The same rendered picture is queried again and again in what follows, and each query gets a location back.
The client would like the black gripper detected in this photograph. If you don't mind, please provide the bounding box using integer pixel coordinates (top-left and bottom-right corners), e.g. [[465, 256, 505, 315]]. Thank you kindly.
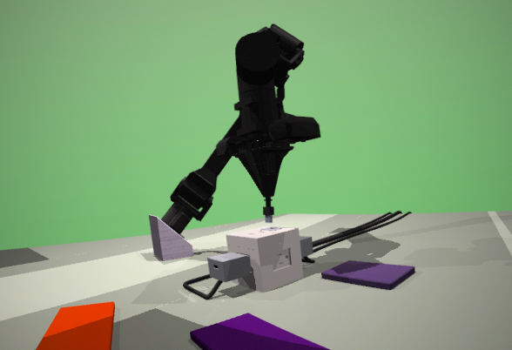
[[216, 90, 320, 198]]

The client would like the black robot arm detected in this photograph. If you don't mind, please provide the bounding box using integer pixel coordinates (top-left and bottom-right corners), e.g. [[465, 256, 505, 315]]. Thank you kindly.
[[161, 24, 305, 238]]

